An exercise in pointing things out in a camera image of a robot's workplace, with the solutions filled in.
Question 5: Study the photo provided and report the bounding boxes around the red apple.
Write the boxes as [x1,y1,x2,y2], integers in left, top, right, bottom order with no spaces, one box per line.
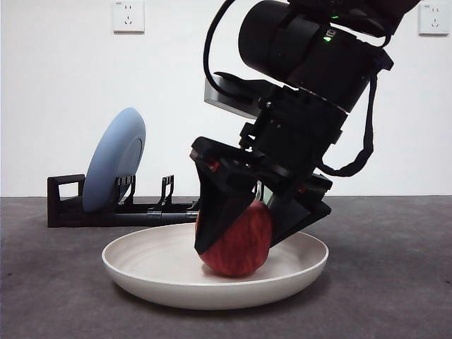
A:
[195,201,273,278]

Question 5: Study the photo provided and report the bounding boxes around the pale yellow plate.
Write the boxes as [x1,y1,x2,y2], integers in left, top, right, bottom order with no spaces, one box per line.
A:
[101,222,330,311]

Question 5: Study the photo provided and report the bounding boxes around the blue plate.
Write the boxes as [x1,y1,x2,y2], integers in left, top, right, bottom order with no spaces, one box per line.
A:
[84,107,147,213]

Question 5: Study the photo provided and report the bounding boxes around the black plate rack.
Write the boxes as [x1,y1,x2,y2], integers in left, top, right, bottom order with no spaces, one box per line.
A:
[47,173,201,229]

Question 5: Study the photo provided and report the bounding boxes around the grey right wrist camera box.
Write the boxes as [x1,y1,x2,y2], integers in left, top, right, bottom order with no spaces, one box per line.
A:
[203,76,264,120]

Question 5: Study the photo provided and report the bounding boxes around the black sleeved cable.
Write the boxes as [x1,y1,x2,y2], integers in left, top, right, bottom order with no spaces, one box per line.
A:
[317,33,398,177]

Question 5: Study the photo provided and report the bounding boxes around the thin black cable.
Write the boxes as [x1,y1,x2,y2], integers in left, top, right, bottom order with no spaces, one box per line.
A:
[203,0,255,103]

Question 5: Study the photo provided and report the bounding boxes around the white wall socket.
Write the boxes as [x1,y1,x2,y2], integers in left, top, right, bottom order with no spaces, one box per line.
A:
[112,0,145,35]
[417,3,449,36]

